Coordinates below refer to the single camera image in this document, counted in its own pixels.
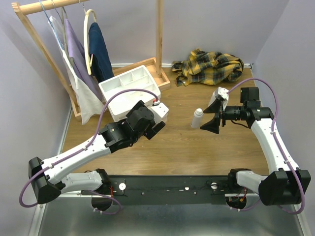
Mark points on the short white bottle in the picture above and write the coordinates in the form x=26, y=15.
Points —
x=196, y=119

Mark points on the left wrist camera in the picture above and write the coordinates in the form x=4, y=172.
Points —
x=160, y=111

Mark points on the white hanging garment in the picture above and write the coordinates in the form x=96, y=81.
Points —
x=88, y=104

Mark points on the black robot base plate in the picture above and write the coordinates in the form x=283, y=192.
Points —
x=172, y=190

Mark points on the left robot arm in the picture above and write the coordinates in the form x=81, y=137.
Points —
x=53, y=176

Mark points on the lavender hanging garment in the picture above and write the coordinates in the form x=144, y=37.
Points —
x=76, y=52

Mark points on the navy blue hanging garment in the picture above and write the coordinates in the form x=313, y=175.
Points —
x=101, y=64

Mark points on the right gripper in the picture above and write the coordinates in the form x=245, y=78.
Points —
x=213, y=125

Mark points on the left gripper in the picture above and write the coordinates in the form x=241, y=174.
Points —
x=152, y=130

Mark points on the cream wooden hanger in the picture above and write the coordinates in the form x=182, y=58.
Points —
x=88, y=57

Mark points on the tall white bottle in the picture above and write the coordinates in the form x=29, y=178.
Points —
x=212, y=100

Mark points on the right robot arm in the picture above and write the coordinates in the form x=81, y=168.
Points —
x=286, y=182

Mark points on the white drawer organizer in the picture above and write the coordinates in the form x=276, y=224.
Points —
x=137, y=78

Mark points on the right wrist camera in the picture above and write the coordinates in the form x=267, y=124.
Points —
x=222, y=94

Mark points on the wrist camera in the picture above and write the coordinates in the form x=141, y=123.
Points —
x=222, y=94
x=160, y=111

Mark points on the yellow plaid shirt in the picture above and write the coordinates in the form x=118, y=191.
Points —
x=209, y=68

